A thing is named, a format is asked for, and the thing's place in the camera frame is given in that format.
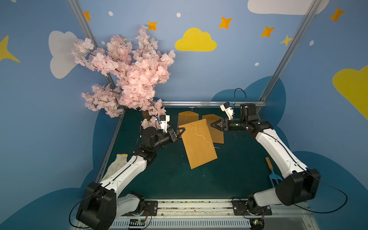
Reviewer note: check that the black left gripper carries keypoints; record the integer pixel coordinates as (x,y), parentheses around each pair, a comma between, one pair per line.
(172,135)

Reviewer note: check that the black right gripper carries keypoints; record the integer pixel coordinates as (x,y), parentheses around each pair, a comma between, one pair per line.
(225,124)

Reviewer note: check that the kraft paper file bag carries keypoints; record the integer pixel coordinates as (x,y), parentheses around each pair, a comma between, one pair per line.
(198,143)
(216,135)
(187,117)

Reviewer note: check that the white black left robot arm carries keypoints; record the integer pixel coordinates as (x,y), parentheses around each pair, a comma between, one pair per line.
(101,203)

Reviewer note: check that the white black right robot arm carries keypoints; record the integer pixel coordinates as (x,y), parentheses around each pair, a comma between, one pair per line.
(299,183)

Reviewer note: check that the back horizontal aluminium bar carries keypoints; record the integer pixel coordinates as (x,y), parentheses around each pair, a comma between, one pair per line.
(205,103)

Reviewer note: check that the white work glove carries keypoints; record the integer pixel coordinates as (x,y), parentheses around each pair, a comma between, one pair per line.
(120,162)

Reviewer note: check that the pink artificial blossom tree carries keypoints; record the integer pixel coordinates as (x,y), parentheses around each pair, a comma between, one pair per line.
(138,72)

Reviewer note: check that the left green circuit board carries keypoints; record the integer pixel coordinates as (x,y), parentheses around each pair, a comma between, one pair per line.
(136,224)

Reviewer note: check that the right round circuit board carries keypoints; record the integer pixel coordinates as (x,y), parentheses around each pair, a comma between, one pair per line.
(257,224)

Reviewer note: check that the right diagonal aluminium bar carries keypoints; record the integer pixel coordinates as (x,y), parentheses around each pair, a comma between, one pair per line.
(291,48)

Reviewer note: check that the diagonal aluminium bar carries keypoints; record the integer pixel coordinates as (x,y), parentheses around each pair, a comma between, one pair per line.
(82,20)
(291,48)

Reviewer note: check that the left diagonal aluminium bar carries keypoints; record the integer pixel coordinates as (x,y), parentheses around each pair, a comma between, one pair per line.
(82,20)

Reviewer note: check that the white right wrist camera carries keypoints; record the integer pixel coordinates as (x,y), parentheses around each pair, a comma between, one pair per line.
(227,107)

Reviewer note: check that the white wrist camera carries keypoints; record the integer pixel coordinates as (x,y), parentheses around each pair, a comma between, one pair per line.
(163,121)
(227,107)

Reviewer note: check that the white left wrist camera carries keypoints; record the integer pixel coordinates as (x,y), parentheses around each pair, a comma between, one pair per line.
(163,121)

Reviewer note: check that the left side table rail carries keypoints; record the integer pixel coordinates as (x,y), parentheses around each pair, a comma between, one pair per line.
(109,150)

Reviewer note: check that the blue garden fork wooden handle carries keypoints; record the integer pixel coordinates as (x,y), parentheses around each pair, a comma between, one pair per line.
(274,178)

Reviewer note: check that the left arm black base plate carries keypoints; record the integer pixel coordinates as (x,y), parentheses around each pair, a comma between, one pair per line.
(150,207)

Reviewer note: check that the aluminium front mounting rail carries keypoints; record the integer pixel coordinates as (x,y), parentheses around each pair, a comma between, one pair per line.
(212,214)

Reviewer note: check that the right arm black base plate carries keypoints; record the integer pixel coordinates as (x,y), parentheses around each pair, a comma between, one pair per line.
(245,207)

